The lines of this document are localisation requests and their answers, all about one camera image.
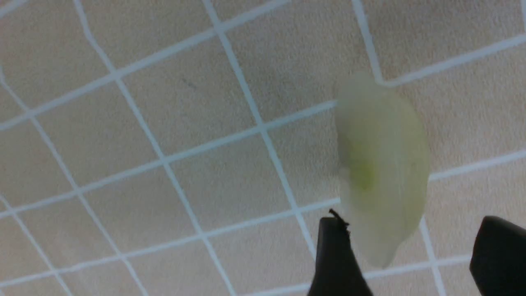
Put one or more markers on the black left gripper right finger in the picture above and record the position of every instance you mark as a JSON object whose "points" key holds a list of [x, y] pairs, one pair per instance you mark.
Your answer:
{"points": [[498, 262]]}

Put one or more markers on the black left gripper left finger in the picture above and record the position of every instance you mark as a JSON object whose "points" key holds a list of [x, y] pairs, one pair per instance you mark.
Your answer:
{"points": [[337, 272]]}

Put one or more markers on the pale green dumpling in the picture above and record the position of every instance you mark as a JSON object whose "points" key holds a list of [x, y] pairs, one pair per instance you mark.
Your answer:
{"points": [[384, 166]]}

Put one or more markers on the checkered peach tablecloth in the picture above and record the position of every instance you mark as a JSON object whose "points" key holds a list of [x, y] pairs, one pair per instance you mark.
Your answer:
{"points": [[188, 147]]}

